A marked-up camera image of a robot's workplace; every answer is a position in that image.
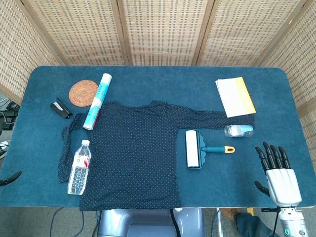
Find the round woven coaster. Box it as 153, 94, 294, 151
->
69, 79, 99, 108

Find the white and yellow booklet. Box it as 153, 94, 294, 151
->
215, 77, 257, 119

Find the small clear bottle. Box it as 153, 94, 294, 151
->
224, 124, 255, 137

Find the person's jeans leg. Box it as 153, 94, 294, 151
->
234, 211, 282, 237

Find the teal lint roller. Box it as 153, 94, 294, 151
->
185, 129, 236, 170

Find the blue table cover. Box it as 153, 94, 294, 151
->
0, 65, 316, 210

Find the blue-grey robot torso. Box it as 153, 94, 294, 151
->
98, 208, 206, 237

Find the woven folding screen panel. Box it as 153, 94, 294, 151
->
256, 0, 316, 160
21, 0, 133, 67
110, 0, 215, 67
0, 0, 65, 106
192, 0, 307, 67

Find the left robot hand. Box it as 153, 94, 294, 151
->
0, 171, 23, 188

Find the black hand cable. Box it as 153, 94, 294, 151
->
261, 207, 282, 237

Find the white shoe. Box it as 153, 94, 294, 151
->
0, 140, 11, 159

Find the blue floor cable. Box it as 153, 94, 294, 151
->
49, 207, 66, 237

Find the navy polka dot shirt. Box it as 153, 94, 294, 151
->
57, 99, 256, 212

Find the large clear water bottle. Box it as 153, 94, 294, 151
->
67, 139, 92, 196

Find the black torso cable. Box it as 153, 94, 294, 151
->
169, 209, 179, 237

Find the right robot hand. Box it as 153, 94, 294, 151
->
254, 141, 303, 207

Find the plastic wrap roll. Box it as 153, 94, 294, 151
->
82, 73, 113, 131

